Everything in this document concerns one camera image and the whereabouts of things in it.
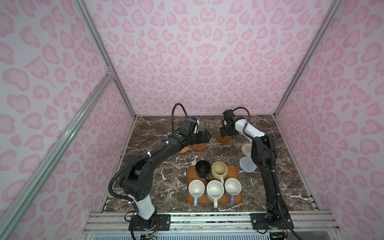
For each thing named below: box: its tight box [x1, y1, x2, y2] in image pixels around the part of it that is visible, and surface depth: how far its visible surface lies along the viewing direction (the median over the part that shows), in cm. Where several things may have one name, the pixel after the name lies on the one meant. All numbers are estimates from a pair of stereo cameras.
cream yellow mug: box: [211, 161, 228, 185], surface depth 84 cm
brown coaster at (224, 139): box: [216, 132, 231, 143], surface depth 108 cm
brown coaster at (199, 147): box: [192, 143, 207, 151], surface depth 103 cm
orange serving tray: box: [186, 165, 243, 208], surface depth 80 cm
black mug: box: [195, 160, 211, 183], surface depth 85 cm
